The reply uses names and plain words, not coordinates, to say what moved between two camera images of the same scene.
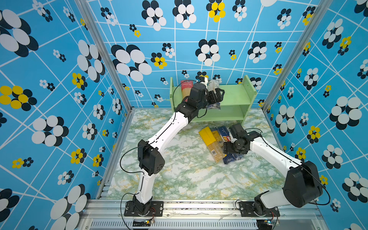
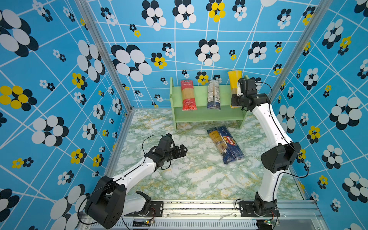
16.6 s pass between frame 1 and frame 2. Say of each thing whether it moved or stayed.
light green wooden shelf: stayed
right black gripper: moved
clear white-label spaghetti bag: stayed
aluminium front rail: stayed
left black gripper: moved
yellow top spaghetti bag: moved
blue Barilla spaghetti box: stayed
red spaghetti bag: stayed
